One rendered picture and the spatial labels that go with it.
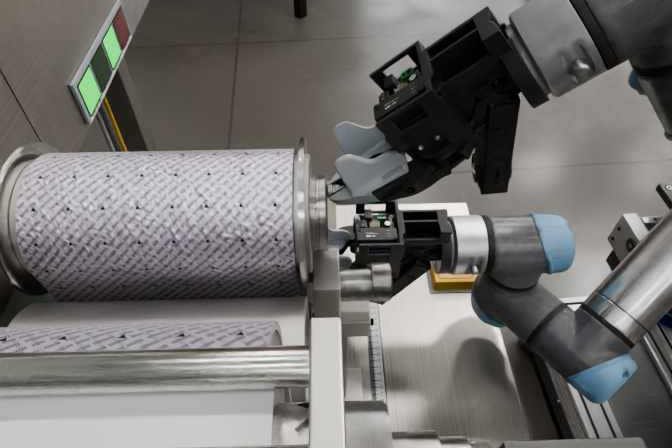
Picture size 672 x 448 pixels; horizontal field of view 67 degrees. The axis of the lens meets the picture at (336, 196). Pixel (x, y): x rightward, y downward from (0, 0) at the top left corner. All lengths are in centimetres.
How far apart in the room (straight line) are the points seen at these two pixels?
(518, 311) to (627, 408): 101
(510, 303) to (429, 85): 41
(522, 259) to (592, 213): 176
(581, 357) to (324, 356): 55
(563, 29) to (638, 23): 5
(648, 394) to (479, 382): 99
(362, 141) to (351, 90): 231
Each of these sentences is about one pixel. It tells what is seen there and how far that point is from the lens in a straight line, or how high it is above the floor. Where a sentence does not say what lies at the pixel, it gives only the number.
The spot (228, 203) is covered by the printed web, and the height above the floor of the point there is 130.
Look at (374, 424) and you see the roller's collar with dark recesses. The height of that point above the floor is 137.
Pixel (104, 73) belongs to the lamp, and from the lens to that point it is 89.
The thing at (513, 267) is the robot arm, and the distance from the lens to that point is 66.
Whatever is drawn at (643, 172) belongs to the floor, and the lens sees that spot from 270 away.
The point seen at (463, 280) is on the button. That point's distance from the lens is 87.
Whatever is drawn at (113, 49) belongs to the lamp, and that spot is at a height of 118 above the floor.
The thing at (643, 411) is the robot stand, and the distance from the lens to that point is 172.
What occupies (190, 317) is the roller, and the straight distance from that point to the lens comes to 47.
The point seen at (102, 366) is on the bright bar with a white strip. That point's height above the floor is 146.
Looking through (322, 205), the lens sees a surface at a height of 128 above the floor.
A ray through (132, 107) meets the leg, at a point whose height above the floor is 80.
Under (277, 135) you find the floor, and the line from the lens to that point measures 252.
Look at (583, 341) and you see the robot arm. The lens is 71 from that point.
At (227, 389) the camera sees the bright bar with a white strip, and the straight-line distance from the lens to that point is 20.
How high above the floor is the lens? 163
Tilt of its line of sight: 47 degrees down
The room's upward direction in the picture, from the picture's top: straight up
